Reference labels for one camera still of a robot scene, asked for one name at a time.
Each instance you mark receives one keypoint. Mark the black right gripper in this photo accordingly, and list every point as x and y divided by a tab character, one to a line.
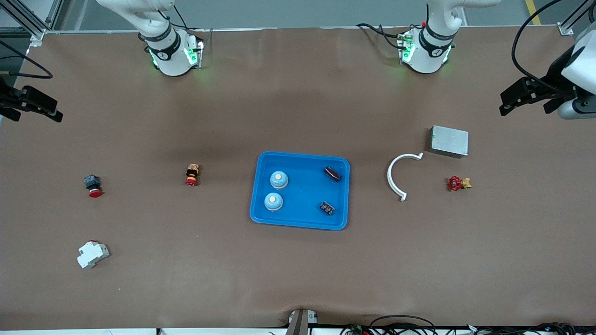
5	98

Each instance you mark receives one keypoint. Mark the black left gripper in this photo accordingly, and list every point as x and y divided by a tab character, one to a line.
555	75

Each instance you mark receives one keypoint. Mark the dark red electrolytic capacitor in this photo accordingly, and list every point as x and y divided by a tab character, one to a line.
332	173

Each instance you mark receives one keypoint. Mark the blue dome bell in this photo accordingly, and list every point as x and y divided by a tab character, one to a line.
273	202
279	180

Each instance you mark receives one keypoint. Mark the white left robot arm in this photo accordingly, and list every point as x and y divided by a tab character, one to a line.
426	56

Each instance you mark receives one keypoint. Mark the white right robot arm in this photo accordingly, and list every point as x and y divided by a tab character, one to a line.
170	56

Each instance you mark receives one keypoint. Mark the blue plastic tray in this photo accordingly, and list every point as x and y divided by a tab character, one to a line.
302	218

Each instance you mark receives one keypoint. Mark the grey metal power supply box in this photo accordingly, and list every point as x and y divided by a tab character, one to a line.
449	141

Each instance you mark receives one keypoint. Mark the white circuit breaker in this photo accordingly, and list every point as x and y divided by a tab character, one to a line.
92	255

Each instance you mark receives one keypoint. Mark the white curved plastic clamp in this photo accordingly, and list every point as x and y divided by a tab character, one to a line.
389	177

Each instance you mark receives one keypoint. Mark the red yellow emergency stop button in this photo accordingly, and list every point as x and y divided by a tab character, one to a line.
191	177

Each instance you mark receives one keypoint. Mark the brown table mat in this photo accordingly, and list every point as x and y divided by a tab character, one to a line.
298	270

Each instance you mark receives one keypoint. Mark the aluminium frame post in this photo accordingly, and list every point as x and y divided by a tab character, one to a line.
37	36
565	29

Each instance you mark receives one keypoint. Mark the red button black switch body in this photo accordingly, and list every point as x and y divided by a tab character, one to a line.
94	191

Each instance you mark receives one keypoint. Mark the grey metal bracket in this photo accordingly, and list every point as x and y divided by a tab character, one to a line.
300	323

